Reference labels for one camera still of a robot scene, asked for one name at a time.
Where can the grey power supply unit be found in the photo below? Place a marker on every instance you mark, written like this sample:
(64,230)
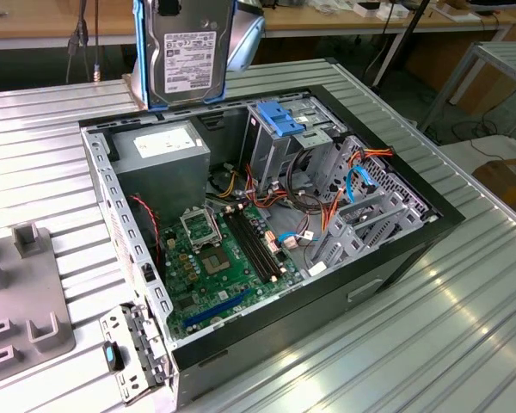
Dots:
(163,180)

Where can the long wooden desk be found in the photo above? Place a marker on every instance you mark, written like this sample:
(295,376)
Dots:
(47,19)

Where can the black and white small box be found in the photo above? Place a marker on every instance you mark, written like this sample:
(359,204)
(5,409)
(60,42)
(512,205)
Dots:
(365,8)

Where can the black open PC case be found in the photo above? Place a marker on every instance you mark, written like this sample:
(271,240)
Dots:
(327,318)

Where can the hard disk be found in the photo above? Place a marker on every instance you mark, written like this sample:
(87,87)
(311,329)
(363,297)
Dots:
(185,51)

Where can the CPU socket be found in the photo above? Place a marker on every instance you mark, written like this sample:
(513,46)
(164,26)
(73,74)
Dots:
(215,260)

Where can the metal expansion bracket cover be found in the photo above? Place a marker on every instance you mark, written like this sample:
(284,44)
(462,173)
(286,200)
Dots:
(112,322)

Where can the green motherboard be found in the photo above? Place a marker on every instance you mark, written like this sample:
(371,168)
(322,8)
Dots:
(241,284)

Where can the grey disk bay cage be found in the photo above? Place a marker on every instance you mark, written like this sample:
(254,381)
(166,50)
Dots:
(346,245)

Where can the flat cardboard tray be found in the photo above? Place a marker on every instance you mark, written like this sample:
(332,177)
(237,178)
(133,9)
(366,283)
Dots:
(460,15)

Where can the brown cardboard box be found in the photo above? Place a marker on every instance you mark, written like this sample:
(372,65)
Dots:
(511,180)

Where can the blue plastic drive latch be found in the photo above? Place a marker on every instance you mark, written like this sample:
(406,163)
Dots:
(279,120)

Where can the black latch with blue inlay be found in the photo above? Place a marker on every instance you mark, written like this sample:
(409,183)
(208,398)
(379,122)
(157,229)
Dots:
(108,356)

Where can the black slanted pole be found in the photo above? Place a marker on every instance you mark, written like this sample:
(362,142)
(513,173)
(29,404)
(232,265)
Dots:
(402,41)

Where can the brown cardboard boxes stack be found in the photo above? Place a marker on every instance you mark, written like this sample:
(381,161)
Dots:
(438,60)

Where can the grey optical drive cage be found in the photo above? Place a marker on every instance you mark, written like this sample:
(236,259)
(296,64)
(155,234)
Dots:
(264,155)

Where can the black RAM slot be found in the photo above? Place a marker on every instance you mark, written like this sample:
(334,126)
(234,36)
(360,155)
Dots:
(253,247)
(259,247)
(265,247)
(247,247)

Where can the grey parts rack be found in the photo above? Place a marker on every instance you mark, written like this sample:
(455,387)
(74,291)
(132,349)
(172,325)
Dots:
(26,279)

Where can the blue expansion slot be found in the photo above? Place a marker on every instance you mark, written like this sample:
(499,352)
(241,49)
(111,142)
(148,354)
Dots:
(219,307)

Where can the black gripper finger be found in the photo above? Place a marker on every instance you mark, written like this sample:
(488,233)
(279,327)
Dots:
(168,5)

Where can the metal frame slat table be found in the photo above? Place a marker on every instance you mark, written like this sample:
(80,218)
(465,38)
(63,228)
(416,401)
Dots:
(507,56)

